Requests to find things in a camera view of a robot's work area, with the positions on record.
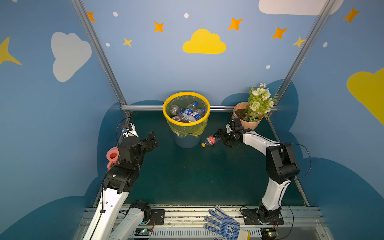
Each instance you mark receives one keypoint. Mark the clear bottle white cap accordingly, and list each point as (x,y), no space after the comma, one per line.
(176,111)

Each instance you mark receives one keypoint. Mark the blue dotted work glove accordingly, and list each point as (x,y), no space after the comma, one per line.
(221,224)

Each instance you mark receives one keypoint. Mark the red label yellow cap bottle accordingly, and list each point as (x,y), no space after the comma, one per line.
(209,141)

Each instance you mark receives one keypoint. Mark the aluminium frame back bar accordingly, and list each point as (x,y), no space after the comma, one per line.
(219,108)

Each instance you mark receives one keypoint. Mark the white green artificial flowers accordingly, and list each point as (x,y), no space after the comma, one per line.
(260,103)

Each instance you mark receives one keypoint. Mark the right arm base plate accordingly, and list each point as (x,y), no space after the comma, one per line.
(262,217)

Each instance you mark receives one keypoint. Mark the aluminium frame post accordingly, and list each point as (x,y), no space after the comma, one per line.
(88,26)
(304,50)

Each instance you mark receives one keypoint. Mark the aluminium front rail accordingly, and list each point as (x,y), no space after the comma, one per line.
(186,223)

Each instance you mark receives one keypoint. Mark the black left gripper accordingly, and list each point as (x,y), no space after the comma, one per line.
(150,141)

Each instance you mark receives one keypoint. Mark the blue cap pepsi bottle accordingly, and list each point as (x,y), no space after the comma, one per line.
(190,109)

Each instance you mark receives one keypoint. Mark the aluminium frame right post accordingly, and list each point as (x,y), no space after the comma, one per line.
(304,50)

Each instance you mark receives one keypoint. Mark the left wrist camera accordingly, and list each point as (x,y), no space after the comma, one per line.
(128,130)

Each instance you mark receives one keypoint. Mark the aluminium frame left post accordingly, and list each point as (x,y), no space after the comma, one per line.
(88,26)

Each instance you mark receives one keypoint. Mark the pink watering can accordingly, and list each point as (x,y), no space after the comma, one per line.
(112,157)

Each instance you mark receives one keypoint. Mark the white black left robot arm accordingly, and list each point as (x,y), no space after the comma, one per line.
(117,185)

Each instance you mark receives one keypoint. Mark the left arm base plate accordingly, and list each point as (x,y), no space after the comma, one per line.
(154,217)

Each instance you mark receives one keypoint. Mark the blue label small bottle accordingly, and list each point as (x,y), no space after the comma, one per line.
(196,115)

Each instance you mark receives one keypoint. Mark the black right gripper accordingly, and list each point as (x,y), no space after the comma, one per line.
(228,135)

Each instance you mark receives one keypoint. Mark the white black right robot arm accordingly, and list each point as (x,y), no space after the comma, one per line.
(281,165)

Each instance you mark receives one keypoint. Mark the yellow rimmed waste bin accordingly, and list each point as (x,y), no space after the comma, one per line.
(187,134)

